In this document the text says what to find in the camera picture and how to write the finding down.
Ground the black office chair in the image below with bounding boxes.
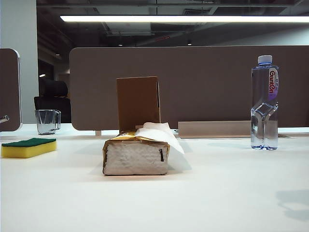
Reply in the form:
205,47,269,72
33,78,72,124

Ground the yellow sponge with green pad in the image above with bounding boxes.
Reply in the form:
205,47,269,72
1,137,57,159

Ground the white tissue sheet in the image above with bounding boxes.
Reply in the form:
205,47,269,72
135,122,193,171

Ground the wide brown desk divider panel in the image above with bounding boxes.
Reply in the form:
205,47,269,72
69,45,309,131

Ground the beige cable tray flap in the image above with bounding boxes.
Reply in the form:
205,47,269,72
178,120,253,139

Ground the gold wrapped tissue pack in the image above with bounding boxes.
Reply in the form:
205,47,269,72
102,129,171,176

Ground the brown cardboard box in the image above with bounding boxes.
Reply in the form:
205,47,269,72
116,76,162,133

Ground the clear plastic water bottle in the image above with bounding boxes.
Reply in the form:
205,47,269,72
250,55,280,151

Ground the long ceiling light strip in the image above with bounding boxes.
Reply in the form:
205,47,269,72
59,15,309,24

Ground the clear glass mug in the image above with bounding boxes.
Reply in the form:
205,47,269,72
35,109,62,135

